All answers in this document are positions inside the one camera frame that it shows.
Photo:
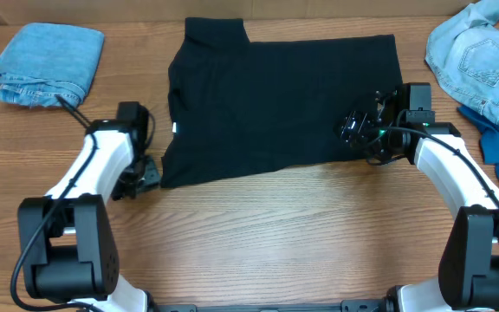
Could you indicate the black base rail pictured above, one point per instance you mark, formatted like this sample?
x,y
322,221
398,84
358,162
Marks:
x,y
267,307

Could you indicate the light blue denim jeans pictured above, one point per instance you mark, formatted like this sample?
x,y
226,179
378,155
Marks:
x,y
463,54

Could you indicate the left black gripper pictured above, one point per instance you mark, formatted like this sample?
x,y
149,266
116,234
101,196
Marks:
x,y
144,174

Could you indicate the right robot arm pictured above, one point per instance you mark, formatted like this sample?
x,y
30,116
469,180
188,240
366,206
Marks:
x,y
404,127

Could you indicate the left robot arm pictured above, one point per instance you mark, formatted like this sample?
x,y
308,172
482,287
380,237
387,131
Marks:
x,y
68,253

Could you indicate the folded blue jeans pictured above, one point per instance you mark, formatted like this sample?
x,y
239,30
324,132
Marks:
x,y
47,61

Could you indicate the black t-shirt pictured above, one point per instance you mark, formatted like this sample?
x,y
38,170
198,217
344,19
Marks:
x,y
242,108

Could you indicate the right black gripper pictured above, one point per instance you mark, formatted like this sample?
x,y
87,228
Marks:
x,y
353,127

